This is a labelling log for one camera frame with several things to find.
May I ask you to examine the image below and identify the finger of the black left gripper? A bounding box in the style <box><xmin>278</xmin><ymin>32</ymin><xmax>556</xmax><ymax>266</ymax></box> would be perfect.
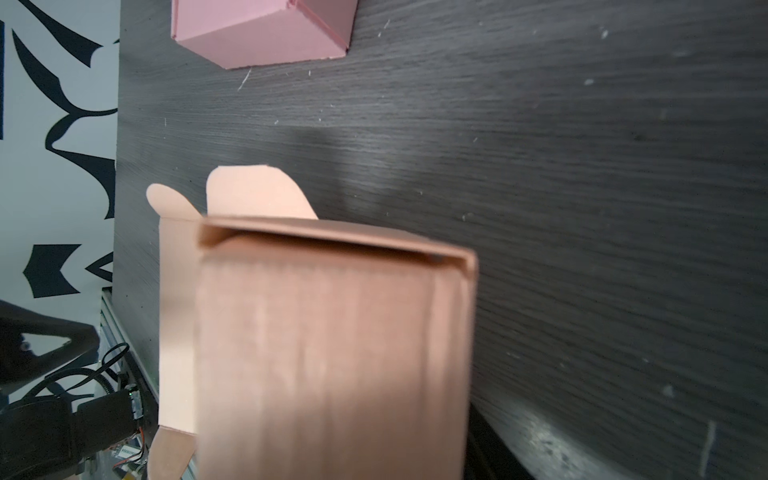
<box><xmin>1</xmin><ymin>301</ymin><xmax>100</xmax><ymax>390</ymax></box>

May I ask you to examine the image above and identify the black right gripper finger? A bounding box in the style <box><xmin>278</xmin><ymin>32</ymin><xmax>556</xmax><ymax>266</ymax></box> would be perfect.
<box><xmin>464</xmin><ymin>404</ymin><xmax>534</xmax><ymax>480</ymax></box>

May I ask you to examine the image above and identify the peach cardboard box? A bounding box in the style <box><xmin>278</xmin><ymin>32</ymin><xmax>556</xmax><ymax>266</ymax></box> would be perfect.
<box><xmin>146</xmin><ymin>165</ymin><xmax>479</xmax><ymax>479</ymax></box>

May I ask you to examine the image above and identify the pink cardboard box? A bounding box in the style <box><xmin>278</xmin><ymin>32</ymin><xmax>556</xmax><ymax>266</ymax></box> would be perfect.
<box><xmin>171</xmin><ymin>0</ymin><xmax>358</xmax><ymax>70</ymax></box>

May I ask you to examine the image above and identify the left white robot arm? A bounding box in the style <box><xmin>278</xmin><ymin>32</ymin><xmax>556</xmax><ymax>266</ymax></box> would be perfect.
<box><xmin>1</xmin><ymin>302</ymin><xmax>143</xmax><ymax>479</ymax></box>

